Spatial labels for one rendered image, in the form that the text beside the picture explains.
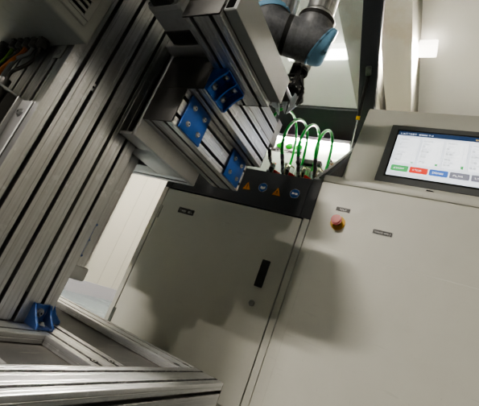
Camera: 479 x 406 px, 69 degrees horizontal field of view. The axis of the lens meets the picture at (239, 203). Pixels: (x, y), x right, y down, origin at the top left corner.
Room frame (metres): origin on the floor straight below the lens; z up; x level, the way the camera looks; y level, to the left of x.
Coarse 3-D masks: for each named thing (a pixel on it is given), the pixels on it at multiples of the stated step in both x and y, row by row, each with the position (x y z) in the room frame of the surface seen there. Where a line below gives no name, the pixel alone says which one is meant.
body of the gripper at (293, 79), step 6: (294, 66) 1.26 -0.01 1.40; (300, 66) 1.25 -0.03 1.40; (294, 72) 1.25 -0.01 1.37; (300, 72) 1.26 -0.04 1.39; (306, 72) 1.28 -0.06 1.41; (294, 78) 1.24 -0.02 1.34; (300, 78) 1.24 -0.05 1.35; (288, 84) 1.26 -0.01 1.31; (294, 84) 1.24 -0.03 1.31; (300, 84) 1.27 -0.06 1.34; (294, 90) 1.28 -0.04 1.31; (300, 90) 1.28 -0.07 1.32
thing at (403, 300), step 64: (384, 128) 1.46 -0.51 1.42; (448, 128) 1.33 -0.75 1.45; (320, 192) 1.22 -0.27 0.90; (384, 192) 1.11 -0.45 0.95; (448, 192) 1.23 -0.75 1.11; (320, 256) 1.18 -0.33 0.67; (384, 256) 1.09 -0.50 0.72; (448, 256) 1.00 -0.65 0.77; (320, 320) 1.15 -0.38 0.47; (384, 320) 1.06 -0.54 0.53; (448, 320) 0.98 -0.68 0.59; (256, 384) 1.22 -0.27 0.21; (320, 384) 1.12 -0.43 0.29; (384, 384) 1.04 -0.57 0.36; (448, 384) 0.97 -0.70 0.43
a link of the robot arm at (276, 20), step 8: (264, 0) 0.84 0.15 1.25; (272, 0) 0.83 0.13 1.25; (280, 0) 0.83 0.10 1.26; (264, 8) 0.83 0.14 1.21; (272, 8) 0.83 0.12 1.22; (280, 8) 0.84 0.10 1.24; (288, 8) 0.85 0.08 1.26; (264, 16) 0.83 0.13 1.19; (272, 16) 0.83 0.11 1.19; (280, 16) 0.83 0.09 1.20; (288, 16) 0.83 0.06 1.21; (272, 24) 0.83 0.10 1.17; (280, 24) 0.83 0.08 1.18; (288, 24) 0.83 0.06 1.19; (272, 32) 0.84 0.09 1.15; (280, 32) 0.84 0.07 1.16; (280, 40) 0.86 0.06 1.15; (280, 48) 0.88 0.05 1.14
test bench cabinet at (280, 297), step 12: (300, 228) 1.23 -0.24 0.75; (144, 240) 1.56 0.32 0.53; (300, 240) 1.23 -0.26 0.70; (132, 264) 1.56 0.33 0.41; (288, 264) 1.23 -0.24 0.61; (288, 276) 1.23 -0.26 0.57; (120, 288) 1.56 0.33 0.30; (276, 300) 1.23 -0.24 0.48; (108, 312) 1.57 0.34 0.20; (276, 312) 1.23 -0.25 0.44; (264, 336) 1.23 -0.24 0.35; (264, 348) 1.23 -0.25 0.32; (252, 372) 1.23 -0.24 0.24; (252, 384) 1.23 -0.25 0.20
